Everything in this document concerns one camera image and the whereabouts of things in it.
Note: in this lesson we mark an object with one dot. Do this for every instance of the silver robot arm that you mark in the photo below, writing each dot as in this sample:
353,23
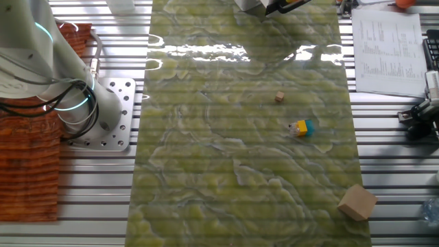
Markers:
34,61

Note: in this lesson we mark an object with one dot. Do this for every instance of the green marble pattern mat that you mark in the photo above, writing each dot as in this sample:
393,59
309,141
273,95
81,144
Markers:
205,154

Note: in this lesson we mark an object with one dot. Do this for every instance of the small wooden cube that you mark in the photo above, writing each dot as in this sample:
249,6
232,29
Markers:
279,96

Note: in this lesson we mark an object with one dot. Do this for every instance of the yellow teal toy brick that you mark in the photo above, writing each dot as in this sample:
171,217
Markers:
302,128

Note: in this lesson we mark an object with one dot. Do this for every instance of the large wooden cube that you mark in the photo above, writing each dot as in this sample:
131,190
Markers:
357,202

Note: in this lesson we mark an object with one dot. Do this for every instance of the printed paper sheet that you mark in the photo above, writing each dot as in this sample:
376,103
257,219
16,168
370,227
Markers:
391,55

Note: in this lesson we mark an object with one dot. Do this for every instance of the orange woven cloth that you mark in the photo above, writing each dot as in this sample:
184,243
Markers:
27,164

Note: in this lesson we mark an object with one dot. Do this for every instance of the orange round object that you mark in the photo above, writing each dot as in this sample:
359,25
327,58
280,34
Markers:
405,2

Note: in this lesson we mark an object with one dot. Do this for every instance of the clear plastic water bottle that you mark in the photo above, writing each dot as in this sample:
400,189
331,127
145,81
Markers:
432,211

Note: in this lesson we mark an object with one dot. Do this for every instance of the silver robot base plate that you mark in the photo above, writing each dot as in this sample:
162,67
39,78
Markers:
121,103

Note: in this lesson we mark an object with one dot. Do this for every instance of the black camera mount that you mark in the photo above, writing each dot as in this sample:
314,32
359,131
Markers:
420,127

